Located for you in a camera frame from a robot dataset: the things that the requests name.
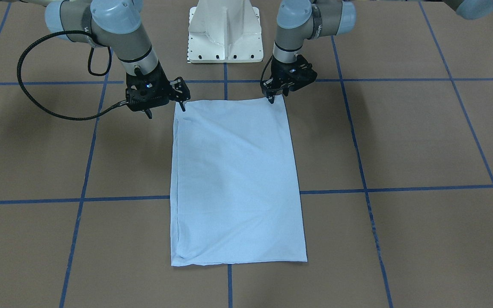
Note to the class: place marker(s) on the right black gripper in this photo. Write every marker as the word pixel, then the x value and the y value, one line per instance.
pixel 164 82

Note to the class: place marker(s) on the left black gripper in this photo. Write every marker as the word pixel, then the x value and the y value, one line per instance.
pixel 279 71

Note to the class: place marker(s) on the light blue t-shirt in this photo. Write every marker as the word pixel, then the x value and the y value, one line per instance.
pixel 234 192

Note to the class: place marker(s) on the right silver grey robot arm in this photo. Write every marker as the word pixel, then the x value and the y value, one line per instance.
pixel 117 24

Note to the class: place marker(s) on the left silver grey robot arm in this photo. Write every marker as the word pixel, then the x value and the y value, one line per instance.
pixel 297 21

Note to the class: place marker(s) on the brown paper table cover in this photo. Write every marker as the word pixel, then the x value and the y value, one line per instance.
pixel 394 154

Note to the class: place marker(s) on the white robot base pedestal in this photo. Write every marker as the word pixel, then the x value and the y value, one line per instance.
pixel 224 31

